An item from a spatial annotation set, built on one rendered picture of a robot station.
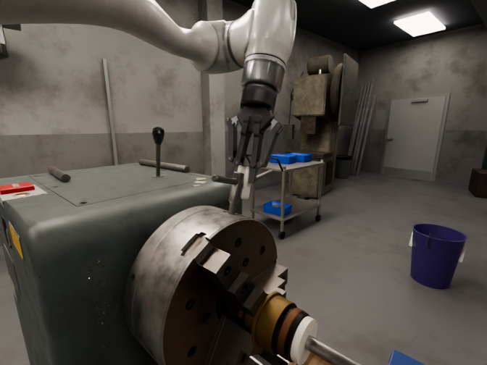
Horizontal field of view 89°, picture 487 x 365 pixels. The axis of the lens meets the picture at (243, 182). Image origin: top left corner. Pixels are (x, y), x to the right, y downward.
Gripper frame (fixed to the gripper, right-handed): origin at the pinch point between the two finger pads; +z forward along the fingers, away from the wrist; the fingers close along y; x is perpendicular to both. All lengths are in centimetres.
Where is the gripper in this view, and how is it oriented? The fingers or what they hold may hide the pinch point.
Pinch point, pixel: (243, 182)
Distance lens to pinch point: 54.3
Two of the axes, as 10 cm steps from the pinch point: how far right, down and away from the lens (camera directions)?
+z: -1.8, 9.8, 0.1
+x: -3.7, -0.6, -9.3
